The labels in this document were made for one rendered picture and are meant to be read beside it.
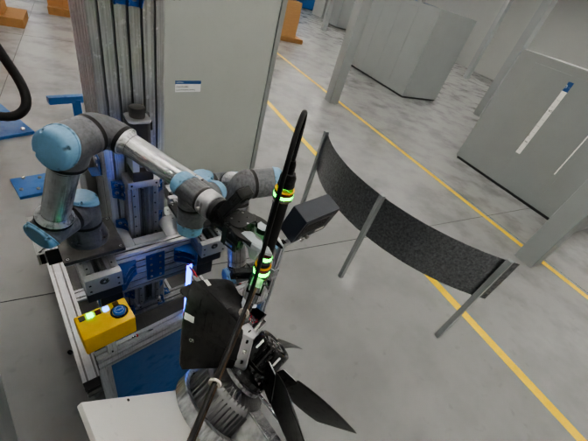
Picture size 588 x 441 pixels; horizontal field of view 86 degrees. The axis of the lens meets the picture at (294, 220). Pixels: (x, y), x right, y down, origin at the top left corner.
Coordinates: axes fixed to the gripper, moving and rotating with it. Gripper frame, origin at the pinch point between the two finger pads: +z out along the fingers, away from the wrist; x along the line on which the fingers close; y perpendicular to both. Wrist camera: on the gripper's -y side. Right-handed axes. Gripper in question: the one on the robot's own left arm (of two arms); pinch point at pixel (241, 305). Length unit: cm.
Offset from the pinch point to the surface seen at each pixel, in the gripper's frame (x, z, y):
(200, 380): 1.6, 27.2, -3.2
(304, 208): -8, -59, 12
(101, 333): 15.3, 18.7, -38.7
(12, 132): 150, -201, -289
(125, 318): 14.3, 11.9, -35.0
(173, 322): 34.5, -4.1, -22.9
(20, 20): 175, -516, -558
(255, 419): 1.3, 32.1, 15.1
